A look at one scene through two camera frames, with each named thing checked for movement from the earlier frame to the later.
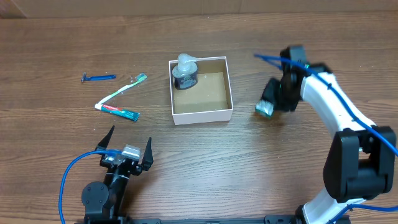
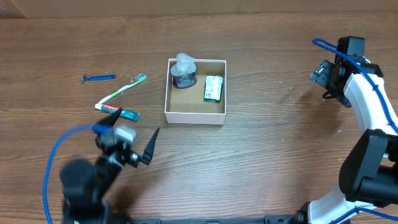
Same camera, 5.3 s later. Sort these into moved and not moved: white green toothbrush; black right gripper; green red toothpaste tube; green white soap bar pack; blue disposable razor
Moved: black right gripper; green white soap bar pack
Not moved: white green toothbrush; green red toothpaste tube; blue disposable razor
